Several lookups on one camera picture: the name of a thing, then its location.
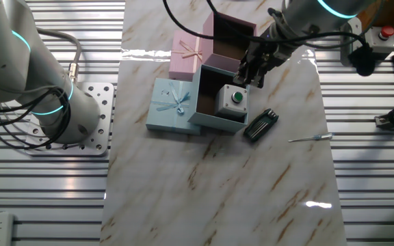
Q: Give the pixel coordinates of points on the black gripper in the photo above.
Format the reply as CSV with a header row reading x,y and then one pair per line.
x,y
269,53

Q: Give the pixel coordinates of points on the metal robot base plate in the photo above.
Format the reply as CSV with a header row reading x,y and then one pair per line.
x,y
104,112

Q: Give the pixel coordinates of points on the grey green push-button box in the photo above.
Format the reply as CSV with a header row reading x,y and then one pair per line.
x,y
227,102

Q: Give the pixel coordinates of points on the pink gift lid with bow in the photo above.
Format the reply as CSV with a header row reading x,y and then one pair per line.
x,y
183,65

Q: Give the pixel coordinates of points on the blue gift lid with bow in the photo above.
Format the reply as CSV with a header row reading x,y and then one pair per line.
x,y
166,116

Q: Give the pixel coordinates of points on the small thin screwdriver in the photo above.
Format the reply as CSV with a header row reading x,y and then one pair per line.
x,y
320,137

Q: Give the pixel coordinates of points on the red emergency stop box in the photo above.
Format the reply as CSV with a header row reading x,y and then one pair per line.
x,y
385,41

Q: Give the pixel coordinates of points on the open blue gift box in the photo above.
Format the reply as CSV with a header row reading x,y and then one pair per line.
x,y
217,124

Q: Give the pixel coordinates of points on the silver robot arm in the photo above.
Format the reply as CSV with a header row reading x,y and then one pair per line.
x,y
12,51

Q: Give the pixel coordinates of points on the open pink gift box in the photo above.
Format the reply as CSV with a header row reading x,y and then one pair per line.
x,y
217,63

